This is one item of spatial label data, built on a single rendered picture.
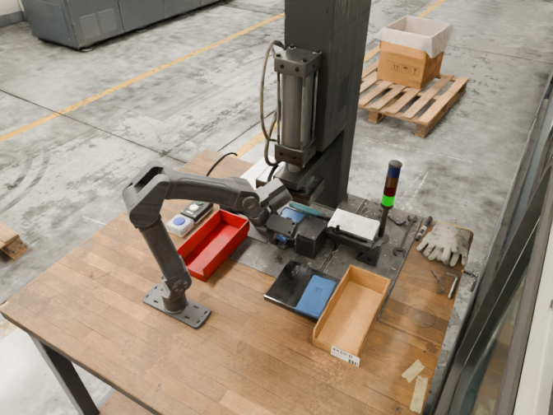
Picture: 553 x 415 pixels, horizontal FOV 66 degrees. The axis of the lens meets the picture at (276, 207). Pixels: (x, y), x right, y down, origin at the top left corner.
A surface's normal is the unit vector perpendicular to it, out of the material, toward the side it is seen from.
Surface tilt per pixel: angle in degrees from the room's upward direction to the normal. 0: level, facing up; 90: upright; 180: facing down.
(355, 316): 0
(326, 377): 0
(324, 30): 90
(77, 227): 0
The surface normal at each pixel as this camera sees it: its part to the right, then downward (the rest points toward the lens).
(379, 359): 0.00, -0.77
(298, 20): -0.49, 0.55
